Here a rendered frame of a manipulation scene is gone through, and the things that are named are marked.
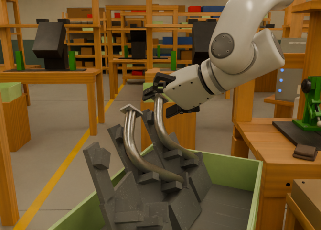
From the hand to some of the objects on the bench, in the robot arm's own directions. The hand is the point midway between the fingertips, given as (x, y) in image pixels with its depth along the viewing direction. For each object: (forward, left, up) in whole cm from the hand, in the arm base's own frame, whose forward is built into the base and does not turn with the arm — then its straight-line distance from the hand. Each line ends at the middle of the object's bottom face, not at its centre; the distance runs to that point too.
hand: (157, 104), depth 72 cm
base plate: (+44, -124, -35) cm, 136 cm away
